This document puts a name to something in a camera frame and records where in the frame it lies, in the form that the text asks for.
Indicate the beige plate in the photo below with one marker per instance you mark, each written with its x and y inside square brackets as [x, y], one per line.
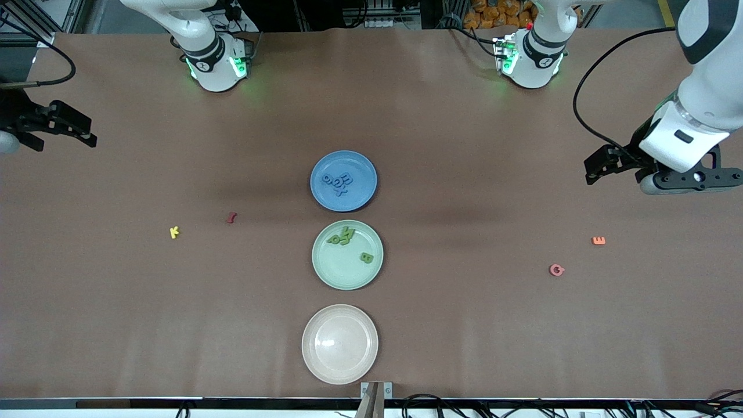
[340, 344]

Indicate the aluminium frame post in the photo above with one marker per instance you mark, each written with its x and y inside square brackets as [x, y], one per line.
[45, 40]

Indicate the red foam letter I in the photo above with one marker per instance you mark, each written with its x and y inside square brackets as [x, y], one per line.
[231, 218]

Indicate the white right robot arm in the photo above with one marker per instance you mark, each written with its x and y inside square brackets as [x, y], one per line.
[203, 52]

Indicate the green plate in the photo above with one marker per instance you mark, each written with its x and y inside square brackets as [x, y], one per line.
[348, 273]

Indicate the yellow foam letter K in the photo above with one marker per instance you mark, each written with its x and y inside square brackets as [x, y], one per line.
[174, 233]

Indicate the green foam letter N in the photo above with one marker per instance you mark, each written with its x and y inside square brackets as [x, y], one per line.
[347, 232]

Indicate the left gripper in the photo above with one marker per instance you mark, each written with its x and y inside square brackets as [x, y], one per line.
[637, 152]

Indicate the orange foam letter E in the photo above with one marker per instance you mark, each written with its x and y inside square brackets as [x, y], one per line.
[598, 240]

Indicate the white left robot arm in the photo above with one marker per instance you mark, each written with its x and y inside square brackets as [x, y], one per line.
[705, 64]

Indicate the green foam letter B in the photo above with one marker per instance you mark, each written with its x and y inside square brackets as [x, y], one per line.
[367, 257]

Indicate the pink foam letter Q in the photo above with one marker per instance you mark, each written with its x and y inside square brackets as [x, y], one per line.
[551, 270]

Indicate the blue plate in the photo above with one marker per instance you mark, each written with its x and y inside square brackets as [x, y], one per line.
[360, 197]

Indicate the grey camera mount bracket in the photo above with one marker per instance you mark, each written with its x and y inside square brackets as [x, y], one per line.
[376, 390]

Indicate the bag of oranges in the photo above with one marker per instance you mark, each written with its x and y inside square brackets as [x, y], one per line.
[493, 14]

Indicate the blue foam letter E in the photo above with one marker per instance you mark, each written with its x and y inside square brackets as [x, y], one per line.
[347, 179]

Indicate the blue foam letter X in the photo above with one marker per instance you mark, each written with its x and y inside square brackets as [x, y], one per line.
[340, 190]

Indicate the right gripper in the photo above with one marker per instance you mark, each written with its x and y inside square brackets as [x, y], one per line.
[16, 115]

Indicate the white table edge rail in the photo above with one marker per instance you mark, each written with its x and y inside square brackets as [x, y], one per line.
[87, 414]

